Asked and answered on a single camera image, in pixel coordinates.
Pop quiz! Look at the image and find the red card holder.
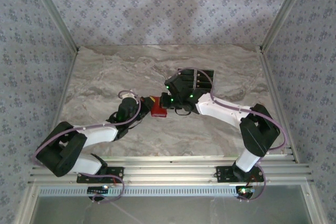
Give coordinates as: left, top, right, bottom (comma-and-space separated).
150, 95, 169, 118

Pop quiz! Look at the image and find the small circuit board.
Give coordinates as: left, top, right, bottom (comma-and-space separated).
236, 186, 255, 198
88, 186, 110, 195

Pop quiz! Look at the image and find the grey metal panel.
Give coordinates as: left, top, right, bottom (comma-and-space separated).
28, 195, 313, 224

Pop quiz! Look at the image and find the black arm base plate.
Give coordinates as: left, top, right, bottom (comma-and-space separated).
215, 165, 265, 183
76, 166, 124, 184

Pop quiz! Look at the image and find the aluminium rail frame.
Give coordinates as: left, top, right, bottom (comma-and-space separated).
27, 155, 314, 185

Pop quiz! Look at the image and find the aluminium side rail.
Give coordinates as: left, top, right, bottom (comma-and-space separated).
41, 49, 80, 164
258, 46, 300, 163

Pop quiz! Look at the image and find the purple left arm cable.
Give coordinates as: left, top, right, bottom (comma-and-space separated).
31, 90, 144, 205

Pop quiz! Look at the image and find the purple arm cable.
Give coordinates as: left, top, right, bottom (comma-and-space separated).
177, 68, 288, 203
31, 90, 144, 205

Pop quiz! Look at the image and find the grey slotted cable duct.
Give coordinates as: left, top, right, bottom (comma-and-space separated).
38, 185, 242, 198

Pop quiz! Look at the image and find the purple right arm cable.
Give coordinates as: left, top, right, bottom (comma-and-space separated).
177, 68, 288, 203

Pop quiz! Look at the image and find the aluminium frame post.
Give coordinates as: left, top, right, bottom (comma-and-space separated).
259, 0, 313, 51

